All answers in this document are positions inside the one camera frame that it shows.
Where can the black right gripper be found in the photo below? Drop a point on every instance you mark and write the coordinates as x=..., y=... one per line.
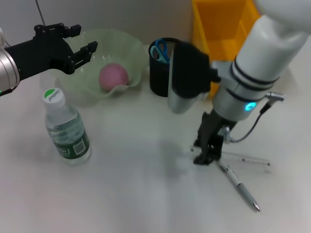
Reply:
x=213, y=126

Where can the translucent green fruit plate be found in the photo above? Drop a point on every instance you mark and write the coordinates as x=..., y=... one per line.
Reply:
x=121, y=48

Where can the pink peach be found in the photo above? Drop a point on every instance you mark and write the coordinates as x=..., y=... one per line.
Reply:
x=114, y=76

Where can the yellow plastic bin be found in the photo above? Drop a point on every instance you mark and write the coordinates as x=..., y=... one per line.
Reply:
x=218, y=24

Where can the clear green-label water bottle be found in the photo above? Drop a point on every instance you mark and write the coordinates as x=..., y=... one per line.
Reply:
x=68, y=136

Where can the clear plastic ruler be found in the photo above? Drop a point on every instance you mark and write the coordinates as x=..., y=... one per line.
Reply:
x=245, y=159

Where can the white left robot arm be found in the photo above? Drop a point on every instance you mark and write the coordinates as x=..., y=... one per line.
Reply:
x=8, y=70

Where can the blue scissors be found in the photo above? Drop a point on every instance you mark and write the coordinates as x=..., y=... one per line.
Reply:
x=161, y=52

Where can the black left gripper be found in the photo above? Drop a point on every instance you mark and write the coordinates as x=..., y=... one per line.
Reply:
x=41, y=57

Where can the black mesh pen holder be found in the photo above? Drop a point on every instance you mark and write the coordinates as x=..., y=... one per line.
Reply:
x=158, y=77

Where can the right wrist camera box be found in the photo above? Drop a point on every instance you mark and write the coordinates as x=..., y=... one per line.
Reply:
x=189, y=72

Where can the white grey pen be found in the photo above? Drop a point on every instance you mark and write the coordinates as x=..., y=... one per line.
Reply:
x=243, y=191

